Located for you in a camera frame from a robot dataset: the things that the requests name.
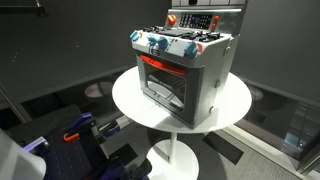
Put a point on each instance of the small orange round button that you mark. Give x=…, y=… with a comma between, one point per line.
x=213, y=26
x=216, y=18

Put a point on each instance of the round white pedestal table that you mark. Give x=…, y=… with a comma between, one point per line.
x=233, y=100

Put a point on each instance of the grey white toy kitchen stove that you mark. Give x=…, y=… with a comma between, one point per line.
x=210, y=76

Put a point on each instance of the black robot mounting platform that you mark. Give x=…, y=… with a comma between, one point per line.
x=66, y=160

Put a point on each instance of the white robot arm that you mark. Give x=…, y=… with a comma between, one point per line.
x=16, y=163

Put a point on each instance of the blue and orange object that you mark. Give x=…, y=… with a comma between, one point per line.
x=191, y=49

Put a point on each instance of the grey toy oven door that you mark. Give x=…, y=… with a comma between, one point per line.
x=195, y=100

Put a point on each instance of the purple clamp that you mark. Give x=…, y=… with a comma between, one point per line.
x=81, y=120
x=112, y=128
x=115, y=171

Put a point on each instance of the black burner grate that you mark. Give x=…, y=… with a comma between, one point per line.
x=152, y=29
x=208, y=36

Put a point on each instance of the orange clamp lever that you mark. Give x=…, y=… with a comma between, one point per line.
x=70, y=137

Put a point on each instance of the dark keypad display panel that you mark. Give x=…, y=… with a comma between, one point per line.
x=195, y=21

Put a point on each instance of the blue stove knob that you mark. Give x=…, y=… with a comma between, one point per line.
x=134, y=35
x=153, y=40
x=163, y=43

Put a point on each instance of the grey metal frame bar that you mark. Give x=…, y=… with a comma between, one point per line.
x=15, y=105

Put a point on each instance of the black ribbed griddle plate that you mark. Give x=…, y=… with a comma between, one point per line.
x=176, y=32

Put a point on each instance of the round background table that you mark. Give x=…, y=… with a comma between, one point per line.
x=98, y=90

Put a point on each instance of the large orange dial knob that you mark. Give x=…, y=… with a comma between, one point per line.
x=171, y=19

